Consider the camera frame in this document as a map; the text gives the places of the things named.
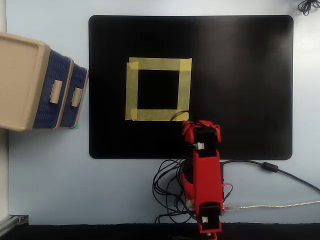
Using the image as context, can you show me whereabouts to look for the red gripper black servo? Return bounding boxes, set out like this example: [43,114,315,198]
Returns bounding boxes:
[181,119,223,158]

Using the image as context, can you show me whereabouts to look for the blue woven drawer taped handle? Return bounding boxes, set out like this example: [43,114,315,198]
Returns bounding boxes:
[59,63,89,128]

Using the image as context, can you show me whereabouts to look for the yellow masking tape strip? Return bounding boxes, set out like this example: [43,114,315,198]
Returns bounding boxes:
[177,57,193,122]
[124,109,190,122]
[128,57,193,71]
[124,61,140,121]

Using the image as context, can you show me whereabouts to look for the black table mat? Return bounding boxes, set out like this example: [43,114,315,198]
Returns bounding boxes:
[88,14,294,160]

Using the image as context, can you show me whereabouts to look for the black backdrop cloth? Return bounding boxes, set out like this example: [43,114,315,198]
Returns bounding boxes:
[0,223,320,240]

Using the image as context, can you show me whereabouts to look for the thin black servo wires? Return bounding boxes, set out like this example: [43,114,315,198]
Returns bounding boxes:
[170,110,190,122]

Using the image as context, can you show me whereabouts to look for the thin black base wires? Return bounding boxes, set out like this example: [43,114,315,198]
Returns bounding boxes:
[152,154,198,225]

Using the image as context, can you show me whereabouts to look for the pink sleeved red wire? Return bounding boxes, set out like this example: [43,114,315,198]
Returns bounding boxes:
[221,183,233,201]

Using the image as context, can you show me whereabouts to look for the thick black power cable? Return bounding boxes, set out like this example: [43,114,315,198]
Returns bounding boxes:
[219,159,320,194]

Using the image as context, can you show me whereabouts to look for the white USB cable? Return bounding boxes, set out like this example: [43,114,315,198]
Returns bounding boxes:
[224,200,320,211]

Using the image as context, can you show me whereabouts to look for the blue woven drawer plain handle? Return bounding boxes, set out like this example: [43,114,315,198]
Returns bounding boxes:
[32,48,73,130]

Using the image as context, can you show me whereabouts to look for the coiled thin black cable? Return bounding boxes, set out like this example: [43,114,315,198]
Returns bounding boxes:
[297,0,320,16]

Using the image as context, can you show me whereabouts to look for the beige plastic drawer cabinet frame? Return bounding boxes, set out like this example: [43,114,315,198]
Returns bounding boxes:
[0,31,90,132]

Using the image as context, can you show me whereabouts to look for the aluminium profile post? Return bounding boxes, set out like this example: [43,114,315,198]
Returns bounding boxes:
[0,214,30,235]

